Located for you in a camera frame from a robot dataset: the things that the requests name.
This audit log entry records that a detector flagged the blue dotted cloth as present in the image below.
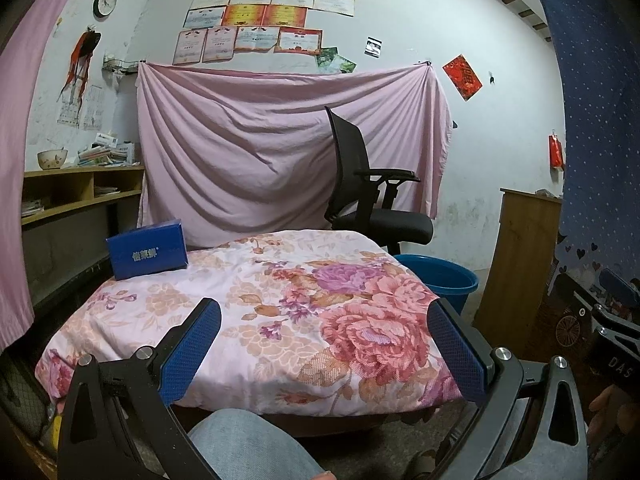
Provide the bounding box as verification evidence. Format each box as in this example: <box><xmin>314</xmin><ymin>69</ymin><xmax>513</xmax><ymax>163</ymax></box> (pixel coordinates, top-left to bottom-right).
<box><xmin>532</xmin><ymin>0</ymin><xmax>640</xmax><ymax>361</ymax></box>

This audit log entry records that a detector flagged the floral ceramic bowl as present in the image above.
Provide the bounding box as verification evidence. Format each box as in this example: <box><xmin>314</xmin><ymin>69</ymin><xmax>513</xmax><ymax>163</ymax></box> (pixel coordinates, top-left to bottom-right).
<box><xmin>37</xmin><ymin>149</ymin><xmax>68</xmax><ymax>170</ymax></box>

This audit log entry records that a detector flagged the person's right hand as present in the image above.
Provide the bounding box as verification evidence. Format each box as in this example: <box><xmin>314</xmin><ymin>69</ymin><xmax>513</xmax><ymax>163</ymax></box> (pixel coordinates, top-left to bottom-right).
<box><xmin>587</xmin><ymin>384</ymin><xmax>628</xmax><ymax>443</ymax></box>

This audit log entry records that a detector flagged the blue cardboard box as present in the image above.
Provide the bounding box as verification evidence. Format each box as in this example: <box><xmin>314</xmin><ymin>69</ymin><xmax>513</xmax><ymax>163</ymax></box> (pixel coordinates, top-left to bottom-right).
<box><xmin>106</xmin><ymin>218</ymin><xmax>190</xmax><ymax>281</ymax></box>

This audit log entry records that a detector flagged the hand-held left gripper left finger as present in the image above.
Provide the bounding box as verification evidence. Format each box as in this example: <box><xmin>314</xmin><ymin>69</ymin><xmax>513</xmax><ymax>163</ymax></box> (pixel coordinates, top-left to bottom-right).
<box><xmin>57</xmin><ymin>297</ymin><xmax>223</xmax><ymax>480</ymax></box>

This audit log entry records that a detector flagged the black office chair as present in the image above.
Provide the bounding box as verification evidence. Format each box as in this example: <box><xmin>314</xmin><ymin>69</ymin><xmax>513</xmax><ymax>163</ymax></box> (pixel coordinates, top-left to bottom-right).
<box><xmin>323</xmin><ymin>106</ymin><xmax>435</xmax><ymax>256</ymax></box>

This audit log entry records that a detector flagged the red paper envelope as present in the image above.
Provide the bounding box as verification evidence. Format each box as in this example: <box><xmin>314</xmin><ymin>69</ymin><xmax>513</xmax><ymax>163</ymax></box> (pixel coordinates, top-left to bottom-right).
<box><xmin>442</xmin><ymin>53</ymin><xmax>483</xmax><ymax>102</ymax></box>

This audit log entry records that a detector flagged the person's left leg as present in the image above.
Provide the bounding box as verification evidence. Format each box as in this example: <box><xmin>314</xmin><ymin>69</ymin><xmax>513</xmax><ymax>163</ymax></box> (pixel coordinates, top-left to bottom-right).
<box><xmin>187</xmin><ymin>407</ymin><xmax>326</xmax><ymax>480</ymax></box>

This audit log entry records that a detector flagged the pink curtain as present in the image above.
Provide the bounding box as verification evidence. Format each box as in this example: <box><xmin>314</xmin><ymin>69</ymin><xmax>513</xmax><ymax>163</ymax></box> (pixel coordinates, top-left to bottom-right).
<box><xmin>0</xmin><ymin>0</ymin><xmax>96</xmax><ymax>351</ymax></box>

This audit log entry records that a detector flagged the floral blanket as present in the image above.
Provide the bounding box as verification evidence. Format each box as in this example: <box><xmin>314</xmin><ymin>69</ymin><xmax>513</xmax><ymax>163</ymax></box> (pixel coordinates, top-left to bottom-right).
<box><xmin>35</xmin><ymin>230</ymin><xmax>463</xmax><ymax>417</ymax></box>

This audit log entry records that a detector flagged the red tassel decoration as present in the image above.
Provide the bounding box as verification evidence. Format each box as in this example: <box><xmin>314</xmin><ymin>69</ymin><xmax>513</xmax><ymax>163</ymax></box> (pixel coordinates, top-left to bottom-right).
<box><xmin>59</xmin><ymin>30</ymin><xmax>102</xmax><ymax>103</ymax></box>

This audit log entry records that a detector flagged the pink hanging sheet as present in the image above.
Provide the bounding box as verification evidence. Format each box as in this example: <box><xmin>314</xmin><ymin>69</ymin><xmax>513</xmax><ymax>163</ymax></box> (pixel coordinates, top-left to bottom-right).
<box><xmin>136</xmin><ymin>60</ymin><xmax>453</xmax><ymax>251</ymax></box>

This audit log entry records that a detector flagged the group of wall certificates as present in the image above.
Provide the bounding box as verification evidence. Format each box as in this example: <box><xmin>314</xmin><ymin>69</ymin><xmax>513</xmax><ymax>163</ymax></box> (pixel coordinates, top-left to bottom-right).
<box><xmin>172</xmin><ymin>0</ymin><xmax>356</xmax><ymax>66</ymax></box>

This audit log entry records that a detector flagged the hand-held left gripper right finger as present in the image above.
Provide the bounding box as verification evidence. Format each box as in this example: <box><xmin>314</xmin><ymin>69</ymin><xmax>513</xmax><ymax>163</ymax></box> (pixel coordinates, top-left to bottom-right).
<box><xmin>426</xmin><ymin>297</ymin><xmax>591</xmax><ymax>480</ymax></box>

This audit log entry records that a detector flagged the wooden shelf unit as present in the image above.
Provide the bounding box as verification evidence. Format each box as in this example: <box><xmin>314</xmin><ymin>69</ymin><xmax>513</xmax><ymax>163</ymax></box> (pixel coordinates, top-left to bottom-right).
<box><xmin>20</xmin><ymin>164</ymin><xmax>146</xmax><ymax>306</ymax></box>

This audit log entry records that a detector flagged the wooden cabinet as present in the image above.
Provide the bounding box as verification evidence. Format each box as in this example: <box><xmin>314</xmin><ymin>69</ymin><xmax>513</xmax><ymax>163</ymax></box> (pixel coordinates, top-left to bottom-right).
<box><xmin>472</xmin><ymin>187</ymin><xmax>565</xmax><ymax>346</ymax></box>

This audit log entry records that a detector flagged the wire wall rack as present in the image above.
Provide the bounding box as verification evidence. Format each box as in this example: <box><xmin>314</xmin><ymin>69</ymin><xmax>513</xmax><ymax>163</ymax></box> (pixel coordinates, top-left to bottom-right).
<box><xmin>102</xmin><ymin>55</ymin><xmax>146</xmax><ymax>75</ymax></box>

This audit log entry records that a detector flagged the pile of books and papers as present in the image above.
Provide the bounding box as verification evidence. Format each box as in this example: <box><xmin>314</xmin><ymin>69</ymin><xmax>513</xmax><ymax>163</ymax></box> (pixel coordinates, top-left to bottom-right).
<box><xmin>76</xmin><ymin>132</ymin><xmax>141</xmax><ymax>167</ymax></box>

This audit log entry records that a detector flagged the paper wall calendar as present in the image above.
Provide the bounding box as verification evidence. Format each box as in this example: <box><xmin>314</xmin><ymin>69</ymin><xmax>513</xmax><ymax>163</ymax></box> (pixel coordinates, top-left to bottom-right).
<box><xmin>57</xmin><ymin>85</ymin><xmax>104</xmax><ymax>131</ymax></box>

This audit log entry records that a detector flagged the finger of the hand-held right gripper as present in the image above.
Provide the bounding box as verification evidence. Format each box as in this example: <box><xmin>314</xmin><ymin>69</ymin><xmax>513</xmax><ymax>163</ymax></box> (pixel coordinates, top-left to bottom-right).
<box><xmin>599</xmin><ymin>267</ymin><xmax>640</xmax><ymax>311</ymax></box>
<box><xmin>554</xmin><ymin>272</ymin><xmax>631</xmax><ymax>346</ymax></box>

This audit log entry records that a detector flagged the blue plastic basin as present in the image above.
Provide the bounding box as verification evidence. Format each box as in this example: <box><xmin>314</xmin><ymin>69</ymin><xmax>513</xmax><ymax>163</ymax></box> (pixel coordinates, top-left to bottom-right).
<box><xmin>393</xmin><ymin>253</ymin><xmax>480</xmax><ymax>316</ymax></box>

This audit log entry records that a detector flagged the red hanging ornament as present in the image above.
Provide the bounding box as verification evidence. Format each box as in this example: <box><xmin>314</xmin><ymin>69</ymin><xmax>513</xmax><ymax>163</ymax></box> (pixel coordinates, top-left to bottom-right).
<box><xmin>548</xmin><ymin>130</ymin><xmax>565</xmax><ymax>168</ymax></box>

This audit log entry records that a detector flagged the dark mesh panel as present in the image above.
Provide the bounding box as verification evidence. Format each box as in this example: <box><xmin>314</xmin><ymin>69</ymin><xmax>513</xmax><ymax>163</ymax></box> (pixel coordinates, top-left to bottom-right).
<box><xmin>0</xmin><ymin>355</ymin><xmax>53</xmax><ymax>441</ymax></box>

